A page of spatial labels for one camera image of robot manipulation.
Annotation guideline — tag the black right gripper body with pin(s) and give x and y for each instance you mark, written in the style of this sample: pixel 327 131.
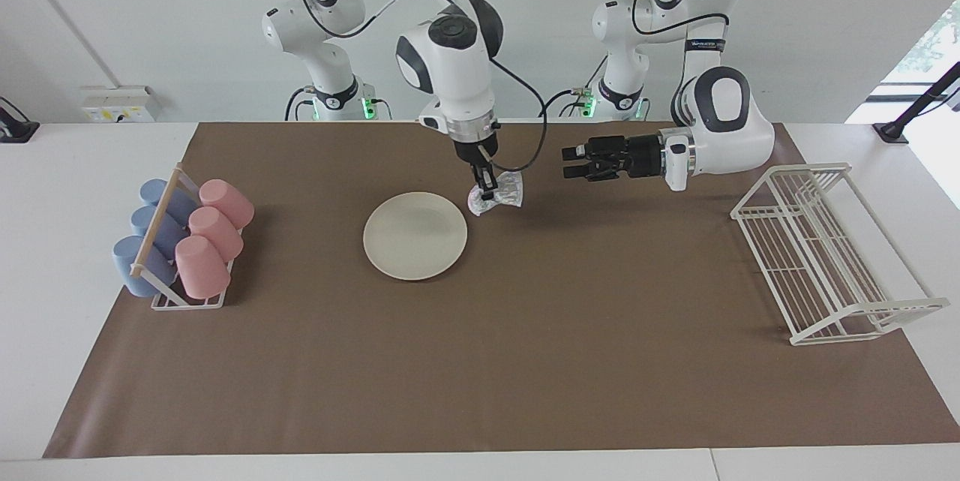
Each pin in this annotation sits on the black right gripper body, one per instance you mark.
pixel 476 151

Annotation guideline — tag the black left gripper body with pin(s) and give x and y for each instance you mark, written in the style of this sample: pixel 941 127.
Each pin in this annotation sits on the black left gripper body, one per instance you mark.
pixel 643 157

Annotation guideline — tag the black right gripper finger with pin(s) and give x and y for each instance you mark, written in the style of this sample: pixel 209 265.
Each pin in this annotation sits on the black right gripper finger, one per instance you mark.
pixel 491 187
pixel 479 175

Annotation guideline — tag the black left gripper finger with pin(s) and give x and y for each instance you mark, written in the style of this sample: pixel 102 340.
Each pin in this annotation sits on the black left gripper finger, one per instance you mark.
pixel 600 149
pixel 600 170

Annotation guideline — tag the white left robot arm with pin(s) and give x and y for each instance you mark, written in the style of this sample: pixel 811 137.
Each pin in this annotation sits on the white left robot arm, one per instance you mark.
pixel 735 136

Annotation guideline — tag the cream round plate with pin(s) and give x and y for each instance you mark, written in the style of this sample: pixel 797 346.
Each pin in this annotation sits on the cream round plate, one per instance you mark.
pixel 415 236

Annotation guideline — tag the brown table mat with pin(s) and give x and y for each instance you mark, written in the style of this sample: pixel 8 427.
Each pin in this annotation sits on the brown table mat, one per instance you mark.
pixel 525 353

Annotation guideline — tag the pink plastic cup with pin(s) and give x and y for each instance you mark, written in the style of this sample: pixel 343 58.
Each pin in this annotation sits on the pink plastic cup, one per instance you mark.
pixel 201 267
pixel 229 199
pixel 217 233

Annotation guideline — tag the bright window opening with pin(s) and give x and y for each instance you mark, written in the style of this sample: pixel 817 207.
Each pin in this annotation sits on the bright window opening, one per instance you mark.
pixel 941 38

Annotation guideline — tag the blue plastic cup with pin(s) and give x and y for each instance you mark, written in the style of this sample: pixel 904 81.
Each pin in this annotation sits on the blue plastic cup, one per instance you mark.
pixel 154 190
pixel 127 263
pixel 142 218

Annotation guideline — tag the cup rack with wooden rod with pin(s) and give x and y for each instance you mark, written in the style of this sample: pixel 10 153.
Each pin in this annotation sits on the cup rack with wooden rod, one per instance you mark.
pixel 157 222

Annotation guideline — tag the white wall socket box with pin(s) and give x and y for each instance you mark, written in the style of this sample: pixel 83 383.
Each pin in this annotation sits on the white wall socket box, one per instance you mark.
pixel 118 104

